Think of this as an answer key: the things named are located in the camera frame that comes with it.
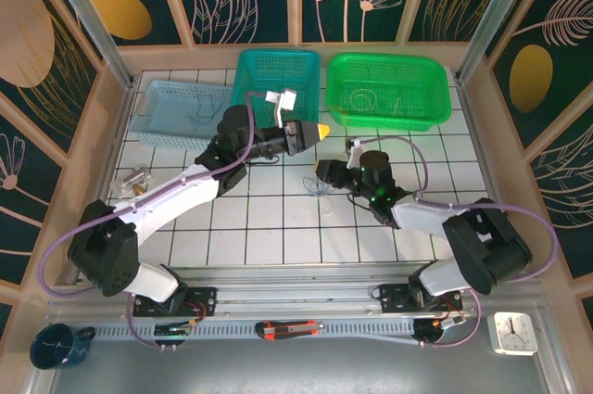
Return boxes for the light blue plastic basket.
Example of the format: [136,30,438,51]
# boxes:
[128,80,235,153]

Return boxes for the clear connector with brass parts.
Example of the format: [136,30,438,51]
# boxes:
[109,164,153,200]

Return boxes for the small circuit board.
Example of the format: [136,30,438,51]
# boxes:
[414,314,469,347]
[155,322,194,338]

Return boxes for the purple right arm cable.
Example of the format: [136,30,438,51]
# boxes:
[363,136,560,349]

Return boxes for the teal plastic basket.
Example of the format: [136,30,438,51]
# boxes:
[230,48,322,133]

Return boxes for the white square clock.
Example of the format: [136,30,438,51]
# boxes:
[486,311,539,358]

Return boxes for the dark blue mug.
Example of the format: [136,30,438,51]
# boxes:
[30,324,97,371]

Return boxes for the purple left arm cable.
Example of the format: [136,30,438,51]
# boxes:
[39,90,270,349]

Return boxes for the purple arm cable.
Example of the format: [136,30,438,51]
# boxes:
[39,90,270,349]
[363,136,560,349]

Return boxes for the orange black utility knife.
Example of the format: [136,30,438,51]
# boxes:
[254,319,326,342]

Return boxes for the slotted metal cable duct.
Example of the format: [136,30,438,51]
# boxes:
[95,319,418,347]

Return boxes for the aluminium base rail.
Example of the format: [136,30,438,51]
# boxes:
[45,263,546,321]

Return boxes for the aluminium frame post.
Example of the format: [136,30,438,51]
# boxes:
[39,0,136,89]
[455,0,542,84]

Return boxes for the green plastic basket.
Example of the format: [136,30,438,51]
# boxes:
[324,51,453,133]

